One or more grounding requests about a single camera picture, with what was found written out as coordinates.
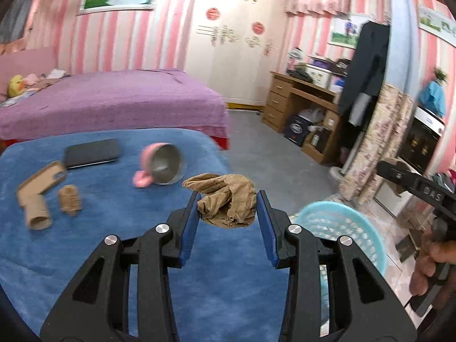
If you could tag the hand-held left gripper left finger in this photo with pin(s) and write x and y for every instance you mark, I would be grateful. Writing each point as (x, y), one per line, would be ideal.
(188, 235)

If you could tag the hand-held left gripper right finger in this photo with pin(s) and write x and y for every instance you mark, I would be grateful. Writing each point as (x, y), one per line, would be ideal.
(268, 235)

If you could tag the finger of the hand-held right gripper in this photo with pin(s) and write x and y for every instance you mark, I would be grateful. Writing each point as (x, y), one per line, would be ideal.
(393, 172)

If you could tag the brown paper bag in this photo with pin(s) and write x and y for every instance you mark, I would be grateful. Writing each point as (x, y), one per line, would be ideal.
(224, 199)

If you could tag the light blue plastic basket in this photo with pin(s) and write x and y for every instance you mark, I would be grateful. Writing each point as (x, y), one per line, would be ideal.
(342, 228)

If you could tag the person's right hand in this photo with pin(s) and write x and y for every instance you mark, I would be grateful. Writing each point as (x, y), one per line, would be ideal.
(440, 256)

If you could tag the beige floral curtain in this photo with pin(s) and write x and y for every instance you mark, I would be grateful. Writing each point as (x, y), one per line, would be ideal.
(384, 131)

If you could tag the black and white oven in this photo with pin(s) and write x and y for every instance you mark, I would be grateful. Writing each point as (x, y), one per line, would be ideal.
(422, 139)

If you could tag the pink metal-lined cup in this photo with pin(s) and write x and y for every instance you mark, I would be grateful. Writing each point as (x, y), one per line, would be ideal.
(164, 164)

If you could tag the blue cloth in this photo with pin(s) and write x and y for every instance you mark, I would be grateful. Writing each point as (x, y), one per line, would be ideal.
(431, 96)

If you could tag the dark blue box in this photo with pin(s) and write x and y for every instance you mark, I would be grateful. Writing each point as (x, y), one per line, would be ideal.
(297, 130)

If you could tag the dark hanging coat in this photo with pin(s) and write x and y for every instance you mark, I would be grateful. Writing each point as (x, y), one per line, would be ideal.
(367, 64)

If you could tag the black bag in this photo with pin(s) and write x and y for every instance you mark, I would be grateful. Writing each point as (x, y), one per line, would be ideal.
(342, 66)

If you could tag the white storage box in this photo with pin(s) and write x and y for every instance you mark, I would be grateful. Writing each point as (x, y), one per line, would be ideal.
(320, 74)

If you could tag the black phone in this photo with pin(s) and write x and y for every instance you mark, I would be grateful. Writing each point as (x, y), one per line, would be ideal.
(91, 153)

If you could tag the wooden desk with drawers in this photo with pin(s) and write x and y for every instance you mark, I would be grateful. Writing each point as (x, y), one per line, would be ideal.
(279, 96)

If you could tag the bed with purple dotted sheet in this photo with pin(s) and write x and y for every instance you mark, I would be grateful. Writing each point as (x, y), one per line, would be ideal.
(114, 103)

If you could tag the cardboard tube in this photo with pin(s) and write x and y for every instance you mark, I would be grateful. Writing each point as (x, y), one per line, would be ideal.
(37, 215)

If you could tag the desk lamp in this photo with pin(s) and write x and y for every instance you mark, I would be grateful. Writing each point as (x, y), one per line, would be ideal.
(295, 55)

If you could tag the cream wardrobe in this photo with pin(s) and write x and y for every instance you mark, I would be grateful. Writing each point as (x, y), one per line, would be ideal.
(235, 64)

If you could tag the white cloth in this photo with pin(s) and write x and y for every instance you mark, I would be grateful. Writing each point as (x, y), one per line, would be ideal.
(56, 74)

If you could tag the pink plush toy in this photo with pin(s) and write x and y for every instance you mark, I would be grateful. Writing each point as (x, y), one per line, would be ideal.
(31, 79)

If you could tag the yellow duck plush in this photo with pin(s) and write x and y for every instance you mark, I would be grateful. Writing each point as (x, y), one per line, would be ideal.
(17, 85)

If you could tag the pink headboard cover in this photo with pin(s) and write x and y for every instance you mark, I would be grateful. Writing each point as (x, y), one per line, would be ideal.
(25, 60)

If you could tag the small framed wall picture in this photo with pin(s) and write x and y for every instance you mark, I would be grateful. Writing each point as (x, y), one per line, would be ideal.
(343, 32)

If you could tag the wide framed wall picture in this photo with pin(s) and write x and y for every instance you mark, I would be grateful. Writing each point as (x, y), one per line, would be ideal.
(438, 25)

